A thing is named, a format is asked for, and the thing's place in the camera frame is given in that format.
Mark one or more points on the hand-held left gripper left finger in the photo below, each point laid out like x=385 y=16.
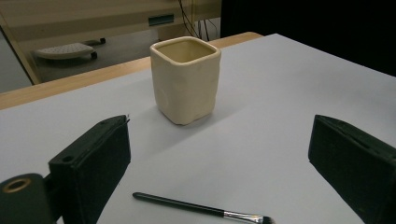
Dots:
x=93 y=165

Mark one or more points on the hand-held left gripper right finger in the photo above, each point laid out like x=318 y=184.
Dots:
x=355 y=161

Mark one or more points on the black makeup brush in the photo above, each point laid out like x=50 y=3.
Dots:
x=199 y=207

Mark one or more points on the cream square ceramic cup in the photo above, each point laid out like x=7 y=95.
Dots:
x=185 y=84

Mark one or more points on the wooden table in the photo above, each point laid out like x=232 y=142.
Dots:
x=77 y=82

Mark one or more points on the white paper sheet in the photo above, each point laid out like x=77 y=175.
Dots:
x=249 y=124

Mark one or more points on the beige desk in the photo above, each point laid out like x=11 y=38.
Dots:
x=93 y=18

